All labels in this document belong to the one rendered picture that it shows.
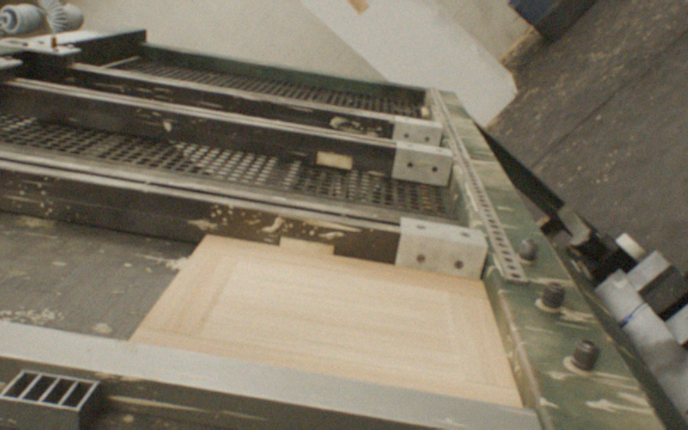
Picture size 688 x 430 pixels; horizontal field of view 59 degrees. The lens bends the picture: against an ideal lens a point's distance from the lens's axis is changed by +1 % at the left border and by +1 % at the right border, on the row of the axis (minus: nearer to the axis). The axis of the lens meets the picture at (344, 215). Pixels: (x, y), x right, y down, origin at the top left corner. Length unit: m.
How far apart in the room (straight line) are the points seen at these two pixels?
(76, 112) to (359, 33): 3.49
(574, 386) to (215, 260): 0.46
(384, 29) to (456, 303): 4.01
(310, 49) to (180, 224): 5.46
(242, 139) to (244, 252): 0.54
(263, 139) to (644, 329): 0.85
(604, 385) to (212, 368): 0.39
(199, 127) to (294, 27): 4.97
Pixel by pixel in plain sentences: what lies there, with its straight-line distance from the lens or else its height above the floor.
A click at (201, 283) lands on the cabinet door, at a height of 1.21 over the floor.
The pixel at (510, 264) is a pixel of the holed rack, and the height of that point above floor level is 0.89.
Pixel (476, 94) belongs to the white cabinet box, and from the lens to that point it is 4.81.
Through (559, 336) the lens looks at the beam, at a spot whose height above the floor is 0.86.
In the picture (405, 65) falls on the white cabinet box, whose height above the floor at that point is 0.78.
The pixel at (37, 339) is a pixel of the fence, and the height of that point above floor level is 1.30.
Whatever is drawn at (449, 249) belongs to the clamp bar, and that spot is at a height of 0.96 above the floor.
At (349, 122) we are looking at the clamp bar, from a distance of 1.60.
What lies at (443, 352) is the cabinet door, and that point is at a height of 0.95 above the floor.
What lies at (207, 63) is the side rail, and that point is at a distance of 2.42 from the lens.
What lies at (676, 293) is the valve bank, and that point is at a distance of 0.84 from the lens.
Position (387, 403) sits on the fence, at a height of 1.02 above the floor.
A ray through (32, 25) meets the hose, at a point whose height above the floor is 1.84.
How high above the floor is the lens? 1.26
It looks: 10 degrees down
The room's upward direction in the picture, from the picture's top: 51 degrees counter-clockwise
